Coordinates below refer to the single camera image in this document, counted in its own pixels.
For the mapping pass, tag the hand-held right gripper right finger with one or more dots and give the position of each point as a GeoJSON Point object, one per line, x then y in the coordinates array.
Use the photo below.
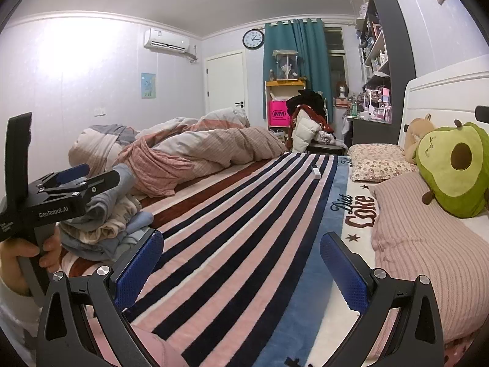
{"type": "Point", "coordinates": [344, 275]}

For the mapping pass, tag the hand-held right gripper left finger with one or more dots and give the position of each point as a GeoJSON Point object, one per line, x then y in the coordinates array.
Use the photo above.
{"type": "Point", "coordinates": [141, 271]}

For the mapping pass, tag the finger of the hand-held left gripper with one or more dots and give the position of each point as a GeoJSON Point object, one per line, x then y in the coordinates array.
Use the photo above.
{"type": "Point", "coordinates": [91, 183]}
{"type": "Point", "coordinates": [70, 172]}

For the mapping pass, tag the grey-blue pants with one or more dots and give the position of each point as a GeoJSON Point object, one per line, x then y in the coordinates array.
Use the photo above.
{"type": "Point", "coordinates": [110, 198]}

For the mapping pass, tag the person's left forearm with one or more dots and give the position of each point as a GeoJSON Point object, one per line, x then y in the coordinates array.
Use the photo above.
{"type": "Point", "coordinates": [15, 321]}

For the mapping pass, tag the person's left hand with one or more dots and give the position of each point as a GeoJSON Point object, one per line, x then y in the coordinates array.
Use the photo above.
{"type": "Point", "coordinates": [13, 262]}

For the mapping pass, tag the cream folded garment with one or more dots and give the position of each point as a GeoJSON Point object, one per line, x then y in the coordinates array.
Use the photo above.
{"type": "Point", "coordinates": [114, 230]}

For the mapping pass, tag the pink ribbed pillow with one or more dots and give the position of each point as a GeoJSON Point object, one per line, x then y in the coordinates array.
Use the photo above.
{"type": "Point", "coordinates": [420, 244]}

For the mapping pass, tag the striped pink navy blanket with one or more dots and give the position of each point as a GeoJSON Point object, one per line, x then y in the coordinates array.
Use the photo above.
{"type": "Point", "coordinates": [237, 237]}

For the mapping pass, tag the small white charger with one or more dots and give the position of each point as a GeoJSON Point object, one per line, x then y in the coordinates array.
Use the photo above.
{"type": "Point", "coordinates": [316, 172]}

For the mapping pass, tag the floral pillow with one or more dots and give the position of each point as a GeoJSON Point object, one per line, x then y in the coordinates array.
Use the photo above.
{"type": "Point", "coordinates": [378, 164]}

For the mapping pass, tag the pink and white duvet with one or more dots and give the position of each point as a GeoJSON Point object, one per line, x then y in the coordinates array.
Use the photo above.
{"type": "Point", "coordinates": [214, 149]}

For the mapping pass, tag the dark chair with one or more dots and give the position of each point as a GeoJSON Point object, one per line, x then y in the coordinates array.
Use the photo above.
{"type": "Point", "coordinates": [326, 149]}

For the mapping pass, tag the green avocado plush toy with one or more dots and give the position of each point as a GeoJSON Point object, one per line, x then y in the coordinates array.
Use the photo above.
{"type": "Point", "coordinates": [439, 179]}

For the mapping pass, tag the pink floral bedsheet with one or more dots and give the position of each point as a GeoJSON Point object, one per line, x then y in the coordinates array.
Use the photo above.
{"type": "Point", "coordinates": [462, 351]}

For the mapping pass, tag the dark grey desk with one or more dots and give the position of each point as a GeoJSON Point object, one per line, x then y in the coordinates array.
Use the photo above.
{"type": "Point", "coordinates": [359, 132]}

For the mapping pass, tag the white padded jacket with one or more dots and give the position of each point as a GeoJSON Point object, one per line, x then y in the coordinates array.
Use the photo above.
{"type": "Point", "coordinates": [303, 130]}

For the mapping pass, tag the brown plush toy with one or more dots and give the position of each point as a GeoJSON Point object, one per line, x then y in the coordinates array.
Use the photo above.
{"type": "Point", "coordinates": [414, 133]}

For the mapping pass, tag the white air conditioner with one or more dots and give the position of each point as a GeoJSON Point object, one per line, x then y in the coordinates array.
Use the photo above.
{"type": "Point", "coordinates": [166, 40]}

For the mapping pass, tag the white door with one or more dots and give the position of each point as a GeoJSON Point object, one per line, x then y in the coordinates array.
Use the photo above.
{"type": "Point", "coordinates": [225, 84]}

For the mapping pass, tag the bright pink bag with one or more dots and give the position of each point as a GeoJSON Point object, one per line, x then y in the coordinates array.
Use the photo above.
{"type": "Point", "coordinates": [279, 114]}

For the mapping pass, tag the pile of dark clothes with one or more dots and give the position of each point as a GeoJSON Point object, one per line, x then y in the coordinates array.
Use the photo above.
{"type": "Point", "coordinates": [307, 99]}

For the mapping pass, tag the wig on stand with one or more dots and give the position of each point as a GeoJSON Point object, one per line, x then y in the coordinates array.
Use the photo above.
{"type": "Point", "coordinates": [342, 90]}

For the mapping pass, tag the yellow shelf unit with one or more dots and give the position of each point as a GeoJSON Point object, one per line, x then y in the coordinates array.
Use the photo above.
{"type": "Point", "coordinates": [284, 83]}

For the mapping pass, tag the window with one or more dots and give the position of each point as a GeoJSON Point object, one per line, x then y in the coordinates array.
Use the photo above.
{"type": "Point", "coordinates": [336, 68]}

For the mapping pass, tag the white bed headboard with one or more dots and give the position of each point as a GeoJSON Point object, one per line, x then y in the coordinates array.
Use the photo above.
{"type": "Point", "coordinates": [447, 95]}

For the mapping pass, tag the dark object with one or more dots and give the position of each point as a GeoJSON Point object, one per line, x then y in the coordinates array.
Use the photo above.
{"type": "Point", "coordinates": [482, 114]}

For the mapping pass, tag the clear display case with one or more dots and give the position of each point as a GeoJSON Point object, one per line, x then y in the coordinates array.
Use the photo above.
{"type": "Point", "coordinates": [286, 67]}

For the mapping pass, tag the teal curtain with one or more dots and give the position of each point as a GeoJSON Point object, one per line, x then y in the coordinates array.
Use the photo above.
{"type": "Point", "coordinates": [305, 57]}

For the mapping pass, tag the dark grey bookshelf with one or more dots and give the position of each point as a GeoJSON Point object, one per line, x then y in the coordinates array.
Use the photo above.
{"type": "Point", "coordinates": [401, 46]}

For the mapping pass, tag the white wall switch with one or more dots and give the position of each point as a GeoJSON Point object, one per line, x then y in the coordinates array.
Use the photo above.
{"type": "Point", "coordinates": [100, 112]}

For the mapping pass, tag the small wall poster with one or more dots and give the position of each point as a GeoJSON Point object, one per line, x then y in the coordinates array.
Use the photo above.
{"type": "Point", "coordinates": [148, 85]}

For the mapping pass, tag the round wall clock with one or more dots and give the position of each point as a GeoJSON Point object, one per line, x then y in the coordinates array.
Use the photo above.
{"type": "Point", "coordinates": [253, 39]}

